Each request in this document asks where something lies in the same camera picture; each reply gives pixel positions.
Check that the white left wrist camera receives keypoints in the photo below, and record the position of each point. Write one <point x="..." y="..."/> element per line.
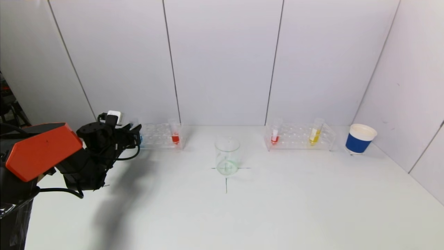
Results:
<point x="116" y="114"/>

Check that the clear acrylic test tube rack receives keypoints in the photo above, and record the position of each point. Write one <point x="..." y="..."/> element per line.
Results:
<point x="161" y="137"/>
<point x="295" y="137"/>

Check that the test tube with red pigment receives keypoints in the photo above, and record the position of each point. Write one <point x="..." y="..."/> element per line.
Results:
<point x="176" y="139"/>
<point x="274" y="139"/>

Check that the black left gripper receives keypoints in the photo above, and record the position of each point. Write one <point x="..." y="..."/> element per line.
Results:
<point x="134" y="134"/>

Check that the clear glass beaker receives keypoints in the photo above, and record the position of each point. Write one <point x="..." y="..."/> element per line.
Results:
<point x="227" y="167"/>

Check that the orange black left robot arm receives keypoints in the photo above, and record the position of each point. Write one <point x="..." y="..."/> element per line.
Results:
<point x="41" y="149"/>

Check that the black metal stand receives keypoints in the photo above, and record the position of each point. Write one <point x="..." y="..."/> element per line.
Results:
<point x="7" y="104"/>

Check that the test tube with blue pigment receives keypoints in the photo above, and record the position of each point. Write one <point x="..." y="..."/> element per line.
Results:
<point x="140" y="139"/>

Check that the test tube with yellow pigment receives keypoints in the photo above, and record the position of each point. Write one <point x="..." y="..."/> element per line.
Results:
<point x="314" y="137"/>

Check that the white paper cup blue sleeve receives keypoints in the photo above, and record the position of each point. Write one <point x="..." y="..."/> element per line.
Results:
<point x="357" y="144"/>

